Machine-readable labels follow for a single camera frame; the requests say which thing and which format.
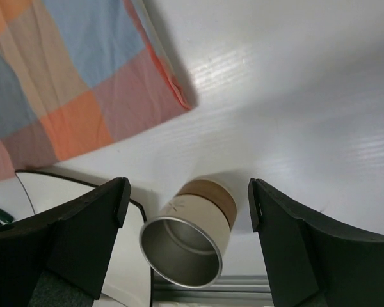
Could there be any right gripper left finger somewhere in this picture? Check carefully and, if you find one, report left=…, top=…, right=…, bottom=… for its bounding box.
left=0, top=178, right=131, bottom=306

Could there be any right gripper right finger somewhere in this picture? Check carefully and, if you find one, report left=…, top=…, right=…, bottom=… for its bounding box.
left=248, top=179, right=384, bottom=306

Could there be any beige metal cup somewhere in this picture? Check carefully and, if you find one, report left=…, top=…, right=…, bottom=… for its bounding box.
left=139, top=177, right=237, bottom=289

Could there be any checkered orange blue cloth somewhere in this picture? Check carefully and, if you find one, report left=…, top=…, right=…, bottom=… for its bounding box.
left=0, top=1, right=191, bottom=181

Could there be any square white plate black rim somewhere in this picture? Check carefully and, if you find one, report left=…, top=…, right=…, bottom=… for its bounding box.
left=0, top=171, right=154, bottom=306

